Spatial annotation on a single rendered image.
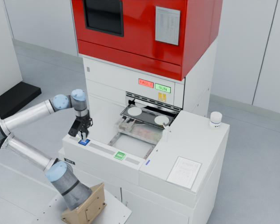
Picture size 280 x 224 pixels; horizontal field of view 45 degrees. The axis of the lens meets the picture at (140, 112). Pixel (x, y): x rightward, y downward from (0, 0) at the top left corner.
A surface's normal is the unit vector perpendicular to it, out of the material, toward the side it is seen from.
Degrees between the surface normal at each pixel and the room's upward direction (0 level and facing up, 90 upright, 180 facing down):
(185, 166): 0
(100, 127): 0
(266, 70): 90
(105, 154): 0
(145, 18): 90
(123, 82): 90
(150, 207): 90
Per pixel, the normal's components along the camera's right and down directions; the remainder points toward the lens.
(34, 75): -0.01, -0.78
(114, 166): -0.47, 0.55
